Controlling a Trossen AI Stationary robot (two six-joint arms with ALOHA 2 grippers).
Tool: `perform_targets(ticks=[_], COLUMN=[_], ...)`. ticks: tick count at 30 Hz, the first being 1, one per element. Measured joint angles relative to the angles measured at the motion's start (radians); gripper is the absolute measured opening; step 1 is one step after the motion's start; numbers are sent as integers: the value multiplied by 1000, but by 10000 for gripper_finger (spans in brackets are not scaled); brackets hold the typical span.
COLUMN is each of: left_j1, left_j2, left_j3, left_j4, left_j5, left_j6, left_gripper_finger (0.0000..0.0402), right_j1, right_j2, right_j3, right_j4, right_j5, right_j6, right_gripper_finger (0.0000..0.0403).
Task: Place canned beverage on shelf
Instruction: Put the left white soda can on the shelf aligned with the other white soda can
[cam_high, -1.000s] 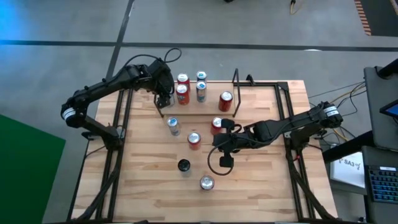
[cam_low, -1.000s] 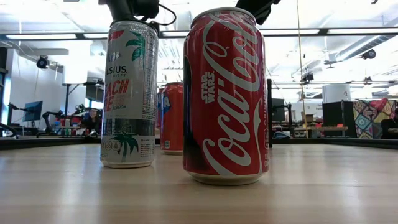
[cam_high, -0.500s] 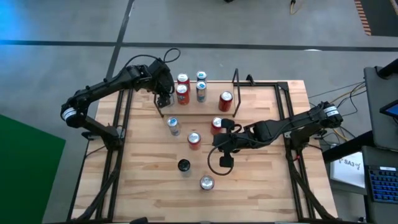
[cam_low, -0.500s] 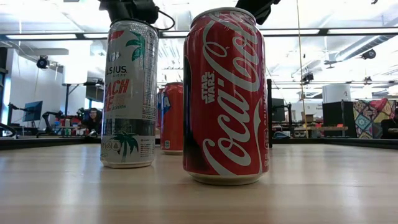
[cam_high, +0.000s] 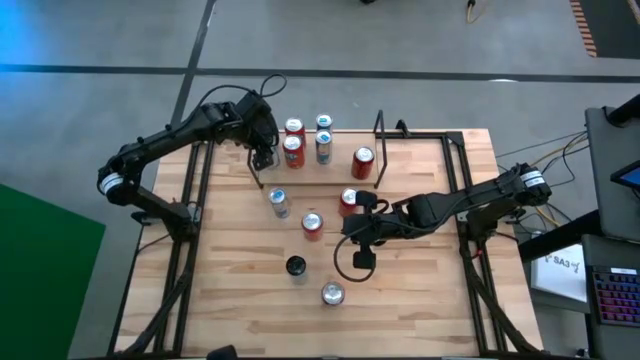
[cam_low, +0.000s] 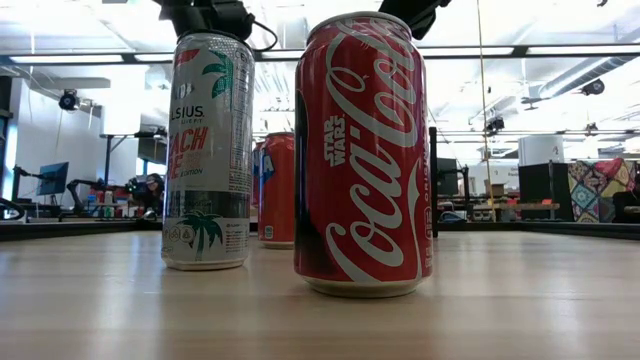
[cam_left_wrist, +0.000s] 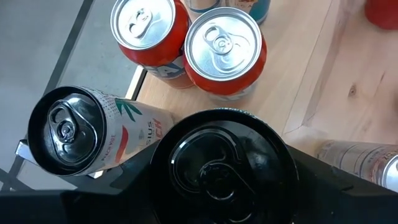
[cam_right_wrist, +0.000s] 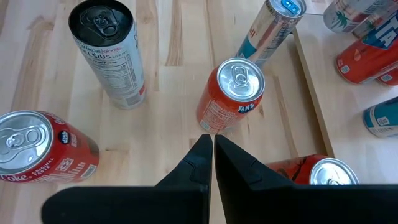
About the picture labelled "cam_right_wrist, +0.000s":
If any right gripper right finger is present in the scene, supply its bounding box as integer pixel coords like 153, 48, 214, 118
213, 134, 398, 224

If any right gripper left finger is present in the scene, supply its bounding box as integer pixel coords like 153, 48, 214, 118
41, 133, 214, 224

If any red can silver top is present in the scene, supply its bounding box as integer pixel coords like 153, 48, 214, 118
335, 12, 398, 85
266, 154, 361, 186

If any Red Bull can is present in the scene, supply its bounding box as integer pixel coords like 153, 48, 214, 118
362, 96, 398, 139

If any red Coca-Cola Star Wars can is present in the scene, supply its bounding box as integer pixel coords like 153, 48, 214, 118
0, 110, 101, 184

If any red can blue letter print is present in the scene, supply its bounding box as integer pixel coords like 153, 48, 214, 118
195, 57, 266, 134

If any Celsius Peach Vibe can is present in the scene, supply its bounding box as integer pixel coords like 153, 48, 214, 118
323, 0, 379, 34
68, 0, 147, 110

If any silver slim can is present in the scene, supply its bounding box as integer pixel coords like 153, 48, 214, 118
235, 0, 307, 68

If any wooden shelf board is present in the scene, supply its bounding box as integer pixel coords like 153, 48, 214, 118
292, 14, 398, 186

